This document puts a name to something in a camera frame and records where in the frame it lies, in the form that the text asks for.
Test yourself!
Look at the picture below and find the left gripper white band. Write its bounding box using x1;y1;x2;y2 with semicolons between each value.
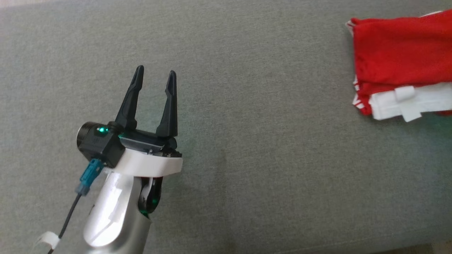
106;65;183;177

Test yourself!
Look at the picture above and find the red and white basketball jersey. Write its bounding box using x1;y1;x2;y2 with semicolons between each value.
345;10;452;122

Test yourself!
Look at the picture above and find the large grey sofa seat cushion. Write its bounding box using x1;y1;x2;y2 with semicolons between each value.
0;0;452;254

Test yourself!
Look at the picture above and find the white cable tag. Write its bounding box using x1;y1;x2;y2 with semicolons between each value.
37;231;60;249

